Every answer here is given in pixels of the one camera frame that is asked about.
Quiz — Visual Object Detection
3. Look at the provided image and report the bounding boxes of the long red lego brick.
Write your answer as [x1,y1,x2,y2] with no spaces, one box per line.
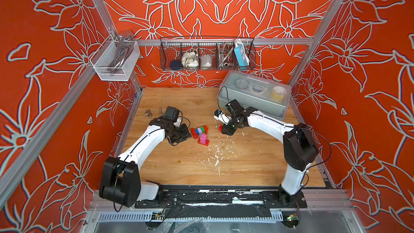
[198,139,210,146]

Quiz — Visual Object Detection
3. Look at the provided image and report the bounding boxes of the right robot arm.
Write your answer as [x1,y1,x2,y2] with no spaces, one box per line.
[214,100,319,196]

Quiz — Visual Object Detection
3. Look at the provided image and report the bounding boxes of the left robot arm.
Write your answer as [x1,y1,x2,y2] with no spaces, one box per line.
[99,106,191,208]

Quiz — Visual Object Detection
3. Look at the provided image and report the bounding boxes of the clear plastic storage box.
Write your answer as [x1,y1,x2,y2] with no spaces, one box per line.
[217,71,291,120]

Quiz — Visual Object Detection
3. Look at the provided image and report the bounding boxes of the yellow tape roll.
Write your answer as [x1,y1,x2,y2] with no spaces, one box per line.
[269,86,287,102]

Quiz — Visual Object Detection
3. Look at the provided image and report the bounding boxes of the blue white box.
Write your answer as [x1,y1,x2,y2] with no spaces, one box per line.
[234,39,250,70]

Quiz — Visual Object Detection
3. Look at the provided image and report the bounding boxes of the dark blue round object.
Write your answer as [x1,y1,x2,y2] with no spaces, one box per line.
[169,59,183,71]

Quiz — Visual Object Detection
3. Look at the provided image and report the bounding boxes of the white crumpled cloth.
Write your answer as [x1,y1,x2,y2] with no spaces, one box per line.
[181,51,199,70]

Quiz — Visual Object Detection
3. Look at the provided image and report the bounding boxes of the metal tongs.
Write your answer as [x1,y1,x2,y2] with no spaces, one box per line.
[108,31,134,74]

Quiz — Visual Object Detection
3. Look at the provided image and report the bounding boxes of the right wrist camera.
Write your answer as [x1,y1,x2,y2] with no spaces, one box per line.
[214,110,231,124]

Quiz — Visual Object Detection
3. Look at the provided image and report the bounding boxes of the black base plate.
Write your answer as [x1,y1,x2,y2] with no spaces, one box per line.
[134,186,308,209]

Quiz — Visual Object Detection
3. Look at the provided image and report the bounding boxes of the black wire basket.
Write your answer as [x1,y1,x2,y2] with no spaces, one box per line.
[160,36,256,71]

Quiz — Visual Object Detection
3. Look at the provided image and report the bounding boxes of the clear plastic wall bin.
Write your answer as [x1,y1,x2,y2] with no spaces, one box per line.
[91,30,140,82]

